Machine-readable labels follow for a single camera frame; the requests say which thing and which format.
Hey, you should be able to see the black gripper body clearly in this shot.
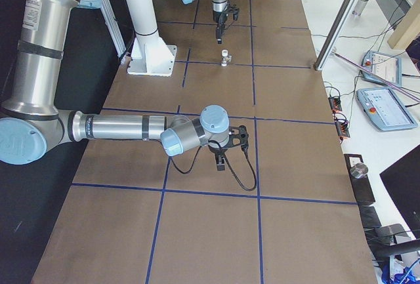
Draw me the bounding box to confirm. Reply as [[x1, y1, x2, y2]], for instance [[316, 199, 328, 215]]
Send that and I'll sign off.
[[209, 146, 228, 160], [213, 10, 228, 30]]

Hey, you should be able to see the metal cup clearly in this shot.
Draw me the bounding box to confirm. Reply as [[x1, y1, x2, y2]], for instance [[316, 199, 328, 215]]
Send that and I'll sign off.
[[350, 163, 368, 179]]

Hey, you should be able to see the black control box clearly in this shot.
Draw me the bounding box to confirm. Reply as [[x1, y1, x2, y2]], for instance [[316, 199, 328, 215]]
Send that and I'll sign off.
[[344, 153, 375, 206]]

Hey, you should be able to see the near teach pendant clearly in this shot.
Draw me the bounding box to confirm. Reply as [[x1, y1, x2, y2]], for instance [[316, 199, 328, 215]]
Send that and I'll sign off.
[[356, 87, 418, 132]]

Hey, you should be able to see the teach pendant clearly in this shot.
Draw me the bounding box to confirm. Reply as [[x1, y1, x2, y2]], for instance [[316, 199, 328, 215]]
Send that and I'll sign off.
[[362, 51, 402, 87], [356, 87, 418, 132]]

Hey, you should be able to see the far teach pendant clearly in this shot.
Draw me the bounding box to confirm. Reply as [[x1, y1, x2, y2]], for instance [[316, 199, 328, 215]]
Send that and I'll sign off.
[[362, 51, 402, 87]]

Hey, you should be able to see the white pedestal column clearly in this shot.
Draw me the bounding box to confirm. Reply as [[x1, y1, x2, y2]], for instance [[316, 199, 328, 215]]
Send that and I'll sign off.
[[126, 0, 177, 77]]

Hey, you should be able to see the aluminium frame post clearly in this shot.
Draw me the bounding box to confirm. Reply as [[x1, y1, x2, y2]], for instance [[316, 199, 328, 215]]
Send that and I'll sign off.
[[314, 0, 357, 71]]

